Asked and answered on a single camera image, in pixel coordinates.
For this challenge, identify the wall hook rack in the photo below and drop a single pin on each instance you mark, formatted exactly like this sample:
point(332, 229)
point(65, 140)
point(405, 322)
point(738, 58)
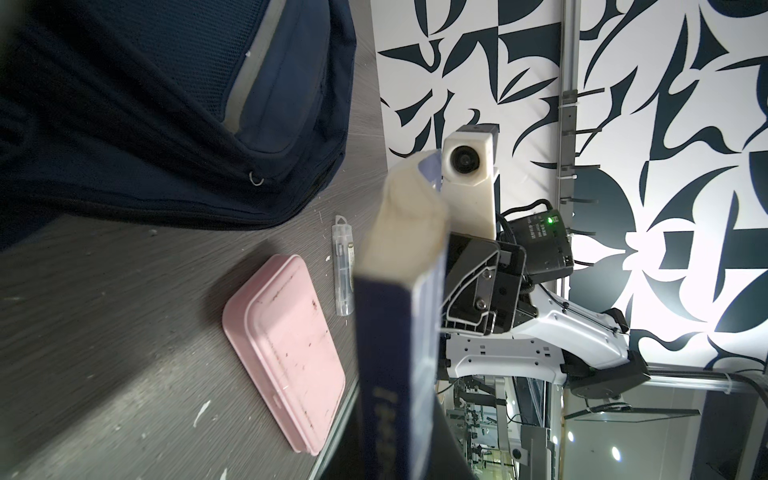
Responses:
point(566, 161)

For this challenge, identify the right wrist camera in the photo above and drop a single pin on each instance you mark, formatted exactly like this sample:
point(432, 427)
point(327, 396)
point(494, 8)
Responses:
point(469, 176)

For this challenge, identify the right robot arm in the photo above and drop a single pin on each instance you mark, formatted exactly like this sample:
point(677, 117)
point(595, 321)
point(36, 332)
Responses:
point(565, 344)

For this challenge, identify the dark blue book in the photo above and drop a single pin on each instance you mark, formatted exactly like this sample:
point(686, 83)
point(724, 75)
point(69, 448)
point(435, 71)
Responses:
point(398, 282)

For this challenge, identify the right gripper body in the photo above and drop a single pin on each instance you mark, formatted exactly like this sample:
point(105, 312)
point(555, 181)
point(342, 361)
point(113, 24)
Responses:
point(485, 292)

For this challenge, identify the navy blue student backpack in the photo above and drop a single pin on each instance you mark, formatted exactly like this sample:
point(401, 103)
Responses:
point(214, 115)

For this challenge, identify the clear plastic pen box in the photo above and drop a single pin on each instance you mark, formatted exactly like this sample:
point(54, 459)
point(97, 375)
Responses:
point(343, 259)

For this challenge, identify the pink pencil case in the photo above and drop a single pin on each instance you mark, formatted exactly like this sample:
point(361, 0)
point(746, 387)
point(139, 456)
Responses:
point(277, 327)

